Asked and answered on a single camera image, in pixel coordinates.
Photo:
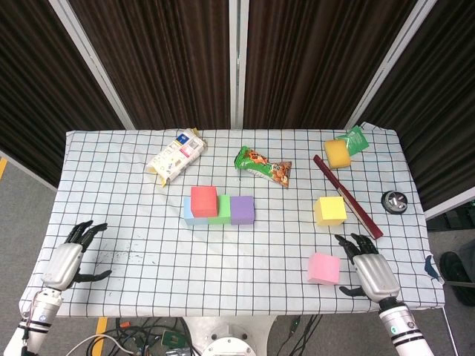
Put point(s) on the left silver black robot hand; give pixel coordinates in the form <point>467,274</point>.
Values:
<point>63,263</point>

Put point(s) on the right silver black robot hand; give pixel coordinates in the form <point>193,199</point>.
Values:
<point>375,276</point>

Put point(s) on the pink foam cube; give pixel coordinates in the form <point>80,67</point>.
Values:
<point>323,269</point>

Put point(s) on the blue foam cube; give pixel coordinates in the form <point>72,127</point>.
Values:
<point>187,219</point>

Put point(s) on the purple foam cube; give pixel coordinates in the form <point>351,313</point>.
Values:
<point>243,210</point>

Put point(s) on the red foam cube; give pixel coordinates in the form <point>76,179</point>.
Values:
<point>204,202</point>

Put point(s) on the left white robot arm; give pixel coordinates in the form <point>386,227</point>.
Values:
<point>41,315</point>

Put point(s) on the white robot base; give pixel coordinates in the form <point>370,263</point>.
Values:
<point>230,333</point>

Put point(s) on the silver bell black base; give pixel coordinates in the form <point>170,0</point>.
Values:
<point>394,202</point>

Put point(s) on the yellow foam cube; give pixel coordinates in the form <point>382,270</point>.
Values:
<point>330,211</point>

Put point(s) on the black shoe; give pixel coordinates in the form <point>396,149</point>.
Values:
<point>454,267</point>

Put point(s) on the dark red folded fan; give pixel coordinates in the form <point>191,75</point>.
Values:
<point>349,198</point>

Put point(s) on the yellow sponge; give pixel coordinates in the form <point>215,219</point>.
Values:
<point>337,155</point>

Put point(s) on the green circuit board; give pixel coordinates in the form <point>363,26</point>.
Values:
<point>173,338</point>

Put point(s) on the white black checkered tablecloth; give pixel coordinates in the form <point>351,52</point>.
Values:
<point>237,259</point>

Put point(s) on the small green packet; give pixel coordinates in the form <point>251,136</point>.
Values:
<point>356,139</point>

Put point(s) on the white cracker package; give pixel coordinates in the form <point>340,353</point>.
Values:
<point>174,159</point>

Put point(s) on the green snack bag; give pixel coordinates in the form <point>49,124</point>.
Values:
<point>263,165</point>

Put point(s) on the green foam cube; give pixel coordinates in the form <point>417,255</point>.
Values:
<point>224,213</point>

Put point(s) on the dark brown screen panel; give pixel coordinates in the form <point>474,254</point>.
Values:
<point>29,74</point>
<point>159,63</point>
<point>445,111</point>
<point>319,63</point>

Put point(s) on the white screen frame post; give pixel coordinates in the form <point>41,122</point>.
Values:
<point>238,55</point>
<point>451,205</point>
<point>389,63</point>
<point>92,66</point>

